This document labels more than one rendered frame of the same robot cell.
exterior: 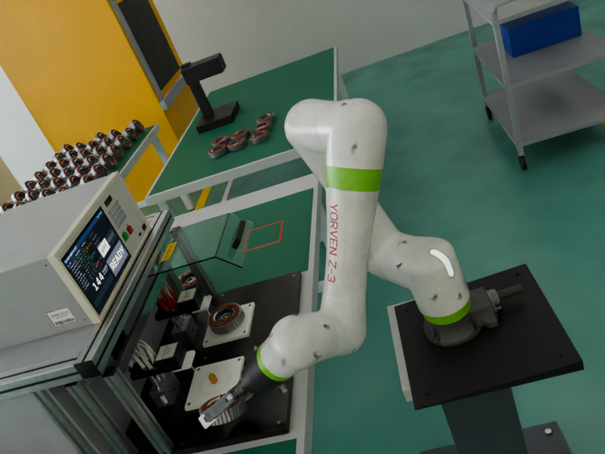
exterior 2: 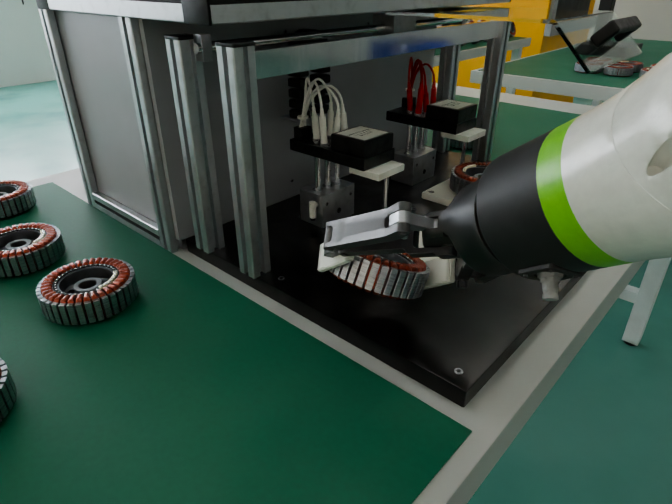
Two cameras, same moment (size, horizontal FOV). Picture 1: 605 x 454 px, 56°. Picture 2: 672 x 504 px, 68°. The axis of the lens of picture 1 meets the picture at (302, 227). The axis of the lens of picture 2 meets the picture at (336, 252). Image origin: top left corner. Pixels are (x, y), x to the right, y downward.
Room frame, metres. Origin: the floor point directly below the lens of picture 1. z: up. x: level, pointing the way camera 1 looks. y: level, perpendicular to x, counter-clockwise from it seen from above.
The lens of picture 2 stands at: (0.63, 0.17, 1.11)
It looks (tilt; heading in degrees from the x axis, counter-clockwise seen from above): 29 degrees down; 28
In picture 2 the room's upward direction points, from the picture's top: straight up
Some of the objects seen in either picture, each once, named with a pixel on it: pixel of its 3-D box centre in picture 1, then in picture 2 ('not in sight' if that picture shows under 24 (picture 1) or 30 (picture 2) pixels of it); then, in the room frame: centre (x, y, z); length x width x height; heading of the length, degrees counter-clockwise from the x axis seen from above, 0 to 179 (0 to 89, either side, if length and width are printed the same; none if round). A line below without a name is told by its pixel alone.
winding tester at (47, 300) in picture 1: (48, 258); not in sight; (1.45, 0.67, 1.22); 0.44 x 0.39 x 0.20; 166
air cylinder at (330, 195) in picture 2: (165, 388); (327, 201); (1.28, 0.53, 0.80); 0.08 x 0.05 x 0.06; 166
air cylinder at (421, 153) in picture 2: (185, 330); (413, 164); (1.51, 0.47, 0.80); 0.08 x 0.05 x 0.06; 166
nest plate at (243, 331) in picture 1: (229, 324); (481, 193); (1.48, 0.33, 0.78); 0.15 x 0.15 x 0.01; 76
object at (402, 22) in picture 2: not in sight; (394, 22); (1.47, 0.51, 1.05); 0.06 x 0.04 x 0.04; 166
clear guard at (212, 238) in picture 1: (194, 250); (512, 32); (1.52, 0.32, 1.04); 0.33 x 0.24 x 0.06; 76
